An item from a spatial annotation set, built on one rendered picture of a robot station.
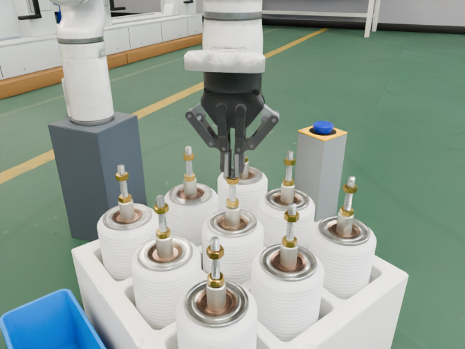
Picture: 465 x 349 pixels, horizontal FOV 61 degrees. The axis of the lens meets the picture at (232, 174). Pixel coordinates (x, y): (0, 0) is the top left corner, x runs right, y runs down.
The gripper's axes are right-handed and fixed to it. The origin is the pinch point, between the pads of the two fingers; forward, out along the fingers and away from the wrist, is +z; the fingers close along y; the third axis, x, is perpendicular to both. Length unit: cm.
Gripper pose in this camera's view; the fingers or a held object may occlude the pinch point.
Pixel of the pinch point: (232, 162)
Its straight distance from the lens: 56.6
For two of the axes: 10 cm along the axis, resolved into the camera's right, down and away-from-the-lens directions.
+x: -1.5, 4.4, -8.9
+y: -9.9, -0.7, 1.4
